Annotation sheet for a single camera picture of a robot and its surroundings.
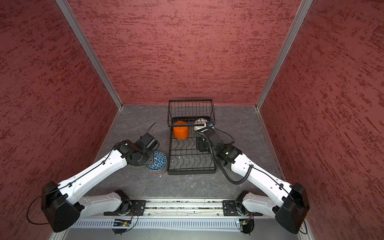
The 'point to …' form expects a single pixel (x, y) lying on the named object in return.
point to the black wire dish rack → (183, 157)
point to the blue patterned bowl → (159, 164)
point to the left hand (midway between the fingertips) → (147, 162)
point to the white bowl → (200, 121)
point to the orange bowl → (181, 132)
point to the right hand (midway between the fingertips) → (202, 141)
